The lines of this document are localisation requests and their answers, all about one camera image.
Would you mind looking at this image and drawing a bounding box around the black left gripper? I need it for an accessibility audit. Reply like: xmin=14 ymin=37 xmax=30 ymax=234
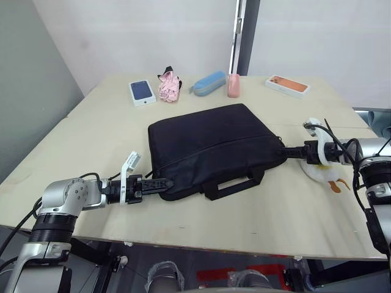
xmin=124 ymin=174 xmax=175 ymax=205

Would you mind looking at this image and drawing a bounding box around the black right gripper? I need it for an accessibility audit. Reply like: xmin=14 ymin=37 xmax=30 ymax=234
xmin=279 ymin=140 xmax=321 ymax=166

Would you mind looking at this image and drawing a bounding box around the black laptop bag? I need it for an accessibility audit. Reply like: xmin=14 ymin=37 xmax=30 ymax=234
xmin=147 ymin=103 xmax=288 ymax=202

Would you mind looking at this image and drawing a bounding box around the white duck-shaped toy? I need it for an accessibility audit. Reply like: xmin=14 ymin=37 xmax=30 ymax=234
xmin=301 ymin=160 xmax=351 ymax=194

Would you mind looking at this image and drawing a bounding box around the orange phone box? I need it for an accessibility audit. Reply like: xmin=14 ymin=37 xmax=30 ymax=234
xmin=264 ymin=74 xmax=311 ymax=99

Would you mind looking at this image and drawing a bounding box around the dark rounded plastic-wrapped shape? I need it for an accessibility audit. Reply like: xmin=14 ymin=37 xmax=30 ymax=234
xmin=231 ymin=268 xmax=273 ymax=290
xmin=147 ymin=261 xmax=186 ymax=293

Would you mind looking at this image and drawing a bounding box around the pink case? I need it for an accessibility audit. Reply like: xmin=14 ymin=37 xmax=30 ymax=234
xmin=227 ymin=73 xmax=241 ymax=99

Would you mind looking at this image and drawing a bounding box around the blue-grey cloth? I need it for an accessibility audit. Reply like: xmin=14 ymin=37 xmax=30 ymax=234
xmin=367 ymin=110 xmax=391 ymax=139

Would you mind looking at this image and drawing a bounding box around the blue phone box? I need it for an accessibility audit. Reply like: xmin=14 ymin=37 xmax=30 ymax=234
xmin=128 ymin=80 xmax=158 ymax=107

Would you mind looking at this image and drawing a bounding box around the blue glasses case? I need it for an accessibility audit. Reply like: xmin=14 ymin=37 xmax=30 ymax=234
xmin=188 ymin=70 xmax=227 ymax=97

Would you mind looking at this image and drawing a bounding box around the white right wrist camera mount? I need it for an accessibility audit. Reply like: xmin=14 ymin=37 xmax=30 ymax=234
xmin=302 ymin=117 xmax=335 ymax=167

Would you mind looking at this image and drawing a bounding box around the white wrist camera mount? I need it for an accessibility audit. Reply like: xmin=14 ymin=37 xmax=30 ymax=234
xmin=119 ymin=151 xmax=142 ymax=206
xmin=302 ymin=117 xmax=335 ymax=167

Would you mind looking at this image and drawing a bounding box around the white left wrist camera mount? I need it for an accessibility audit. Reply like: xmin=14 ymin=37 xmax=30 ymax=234
xmin=119 ymin=151 xmax=142 ymax=206

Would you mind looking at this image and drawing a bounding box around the black table frame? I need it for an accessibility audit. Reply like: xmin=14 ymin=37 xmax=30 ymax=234
xmin=59 ymin=236 xmax=391 ymax=293

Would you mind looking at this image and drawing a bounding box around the dark door frame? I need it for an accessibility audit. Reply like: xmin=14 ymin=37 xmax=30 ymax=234
xmin=228 ymin=0 xmax=261 ymax=77

